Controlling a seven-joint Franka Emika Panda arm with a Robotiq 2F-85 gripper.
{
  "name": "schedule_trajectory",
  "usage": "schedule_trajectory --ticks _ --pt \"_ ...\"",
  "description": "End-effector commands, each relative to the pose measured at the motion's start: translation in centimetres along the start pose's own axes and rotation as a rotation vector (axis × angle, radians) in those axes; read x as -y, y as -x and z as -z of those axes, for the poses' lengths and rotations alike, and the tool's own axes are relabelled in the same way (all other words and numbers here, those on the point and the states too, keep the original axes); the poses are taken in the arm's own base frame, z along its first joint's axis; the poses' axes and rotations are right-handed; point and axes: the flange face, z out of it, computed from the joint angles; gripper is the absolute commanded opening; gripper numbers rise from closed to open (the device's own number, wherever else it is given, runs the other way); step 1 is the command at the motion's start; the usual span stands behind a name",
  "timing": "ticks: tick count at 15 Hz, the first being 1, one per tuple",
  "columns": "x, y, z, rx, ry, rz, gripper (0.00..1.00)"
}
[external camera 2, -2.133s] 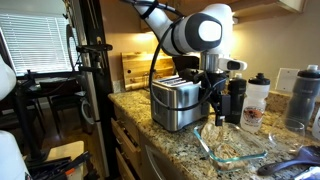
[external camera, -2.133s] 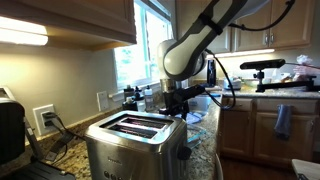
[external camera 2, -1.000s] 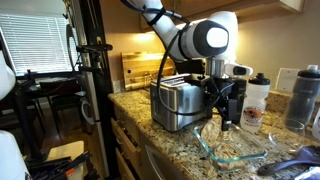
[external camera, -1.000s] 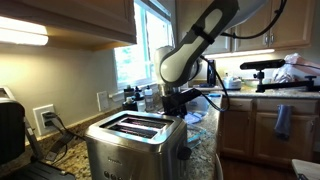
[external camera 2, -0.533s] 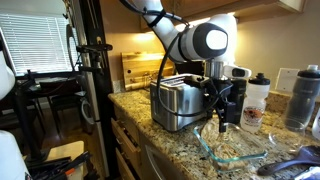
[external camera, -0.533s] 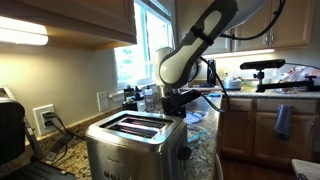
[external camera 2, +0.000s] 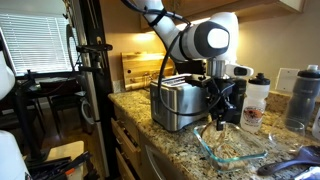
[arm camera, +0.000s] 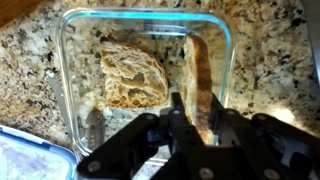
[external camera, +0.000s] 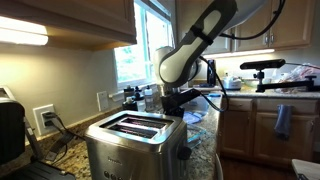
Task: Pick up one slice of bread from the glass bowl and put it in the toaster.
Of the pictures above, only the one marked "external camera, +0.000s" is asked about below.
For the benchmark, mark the smoky grey water bottle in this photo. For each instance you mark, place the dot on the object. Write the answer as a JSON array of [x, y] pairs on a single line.
[[149, 100]]

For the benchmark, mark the tall black kitchen appliance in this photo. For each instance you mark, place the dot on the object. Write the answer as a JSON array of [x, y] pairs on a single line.
[[211, 73]]

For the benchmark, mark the beige wall cabinets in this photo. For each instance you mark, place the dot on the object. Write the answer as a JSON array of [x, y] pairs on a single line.
[[293, 23]]

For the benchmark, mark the wooden upper cabinet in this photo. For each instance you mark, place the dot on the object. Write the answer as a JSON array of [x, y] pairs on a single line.
[[83, 16]]

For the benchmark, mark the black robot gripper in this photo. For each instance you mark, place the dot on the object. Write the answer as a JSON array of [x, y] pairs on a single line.
[[171, 106]]

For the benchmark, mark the white blank wall plate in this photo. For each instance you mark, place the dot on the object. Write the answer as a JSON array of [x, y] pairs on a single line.
[[102, 101]]

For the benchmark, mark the beige lower cabinets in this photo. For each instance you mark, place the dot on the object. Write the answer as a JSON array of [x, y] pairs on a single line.
[[246, 133]]

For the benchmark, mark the under-cabinet light bar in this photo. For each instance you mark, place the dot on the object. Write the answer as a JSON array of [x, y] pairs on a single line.
[[240, 53], [20, 33]]

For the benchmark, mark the kitchen window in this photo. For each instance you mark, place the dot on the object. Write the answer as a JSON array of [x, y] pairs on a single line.
[[133, 60]]

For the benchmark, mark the white flat tray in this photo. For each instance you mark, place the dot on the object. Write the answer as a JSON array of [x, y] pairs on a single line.
[[213, 89]]

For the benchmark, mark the blue sponge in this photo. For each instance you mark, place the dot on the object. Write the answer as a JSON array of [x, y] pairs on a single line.
[[215, 95]]

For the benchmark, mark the rectangular glass dish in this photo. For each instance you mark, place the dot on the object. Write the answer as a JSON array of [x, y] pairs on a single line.
[[196, 135]]

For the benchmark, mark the stainless steel toaster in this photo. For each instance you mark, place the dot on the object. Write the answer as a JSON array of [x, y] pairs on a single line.
[[133, 156]]

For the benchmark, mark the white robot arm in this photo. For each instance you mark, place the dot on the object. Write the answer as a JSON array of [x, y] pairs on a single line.
[[186, 56]]

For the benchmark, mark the clear plastic bag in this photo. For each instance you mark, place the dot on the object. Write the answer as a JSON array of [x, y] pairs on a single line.
[[300, 73]]

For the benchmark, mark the black bar camera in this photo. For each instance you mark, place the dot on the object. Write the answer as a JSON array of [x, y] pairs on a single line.
[[263, 64]]

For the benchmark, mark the black countertop grill appliance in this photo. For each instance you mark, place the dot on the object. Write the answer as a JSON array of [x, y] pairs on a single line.
[[10, 133]]

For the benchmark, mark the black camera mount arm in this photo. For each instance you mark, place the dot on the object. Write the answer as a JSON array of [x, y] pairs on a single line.
[[283, 85]]

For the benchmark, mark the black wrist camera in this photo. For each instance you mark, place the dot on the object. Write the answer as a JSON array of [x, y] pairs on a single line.
[[188, 95]]

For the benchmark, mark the white wall outlet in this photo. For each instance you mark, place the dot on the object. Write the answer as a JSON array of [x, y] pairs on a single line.
[[38, 123]]

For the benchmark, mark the stainless dishwasher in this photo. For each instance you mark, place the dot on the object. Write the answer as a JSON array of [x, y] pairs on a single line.
[[218, 170]]

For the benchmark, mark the white rice cooker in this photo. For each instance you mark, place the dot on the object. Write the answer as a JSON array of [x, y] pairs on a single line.
[[231, 83]]

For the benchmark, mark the beige tabletop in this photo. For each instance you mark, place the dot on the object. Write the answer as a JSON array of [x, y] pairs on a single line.
[[306, 170]]

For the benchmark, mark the grey-blue hanging towel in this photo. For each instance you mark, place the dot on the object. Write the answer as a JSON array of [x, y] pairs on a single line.
[[283, 121]]

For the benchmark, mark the white water bottle black cap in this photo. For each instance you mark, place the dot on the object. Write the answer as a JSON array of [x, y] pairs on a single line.
[[140, 105]]

